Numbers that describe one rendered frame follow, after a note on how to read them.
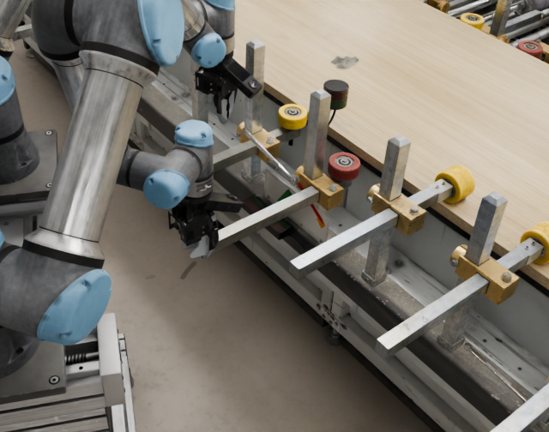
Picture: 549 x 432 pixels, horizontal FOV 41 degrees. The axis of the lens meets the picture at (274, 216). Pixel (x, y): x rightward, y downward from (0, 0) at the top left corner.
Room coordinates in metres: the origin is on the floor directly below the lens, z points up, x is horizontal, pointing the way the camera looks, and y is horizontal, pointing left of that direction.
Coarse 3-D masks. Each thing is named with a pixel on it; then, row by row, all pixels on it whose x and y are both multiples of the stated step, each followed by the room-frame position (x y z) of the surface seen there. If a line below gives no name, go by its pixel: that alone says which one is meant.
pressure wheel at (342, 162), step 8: (336, 160) 1.47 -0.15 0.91; (344, 160) 1.47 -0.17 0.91; (352, 160) 1.48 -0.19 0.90; (328, 168) 1.47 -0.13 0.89; (336, 168) 1.44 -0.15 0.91; (344, 168) 1.44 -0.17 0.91; (352, 168) 1.44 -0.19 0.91; (336, 176) 1.44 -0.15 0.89; (344, 176) 1.43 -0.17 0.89; (352, 176) 1.44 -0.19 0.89
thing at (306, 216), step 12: (276, 180) 1.53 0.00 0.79; (264, 192) 1.56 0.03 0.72; (276, 192) 1.52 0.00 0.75; (288, 216) 1.48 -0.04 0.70; (300, 216) 1.45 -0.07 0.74; (312, 216) 1.41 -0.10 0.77; (324, 216) 1.38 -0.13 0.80; (312, 228) 1.41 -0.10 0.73; (324, 228) 1.38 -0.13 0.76; (324, 240) 1.37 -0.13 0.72
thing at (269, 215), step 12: (336, 180) 1.45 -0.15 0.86; (300, 192) 1.39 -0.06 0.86; (312, 192) 1.40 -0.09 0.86; (276, 204) 1.34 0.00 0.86; (288, 204) 1.35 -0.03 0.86; (300, 204) 1.36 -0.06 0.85; (252, 216) 1.29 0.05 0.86; (264, 216) 1.30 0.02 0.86; (276, 216) 1.31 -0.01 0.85; (228, 228) 1.25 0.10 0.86; (240, 228) 1.25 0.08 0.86; (252, 228) 1.27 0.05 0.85; (228, 240) 1.22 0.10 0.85
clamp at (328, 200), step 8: (304, 176) 1.45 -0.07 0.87; (320, 176) 1.45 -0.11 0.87; (304, 184) 1.44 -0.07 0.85; (312, 184) 1.42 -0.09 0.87; (320, 184) 1.42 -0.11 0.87; (328, 184) 1.42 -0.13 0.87; (336, 184) 1.42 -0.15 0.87; (320, 192) 1.40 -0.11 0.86; (328, 192) 1.39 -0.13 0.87; (336, 192) 1.39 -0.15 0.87; (320, 200) 1.40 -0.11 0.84; (328, 200) 1.38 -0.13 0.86; (336, 200) 1.39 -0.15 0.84; (328, 208) 1.38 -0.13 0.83
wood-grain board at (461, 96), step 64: (256, 0) 2.39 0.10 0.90; (320, 0) 2.42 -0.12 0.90; (384, 0) 2.45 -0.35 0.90; (320, 64) 1.97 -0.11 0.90; (384, 64) 1.99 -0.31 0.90; (448, 64) 2.01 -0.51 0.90; (512, 64) 2.03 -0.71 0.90; (384, 128) 1.64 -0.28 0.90; (448, 128) 1.66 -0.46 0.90; (512, 128) 1.68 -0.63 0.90; (512, 192) 1.39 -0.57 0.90
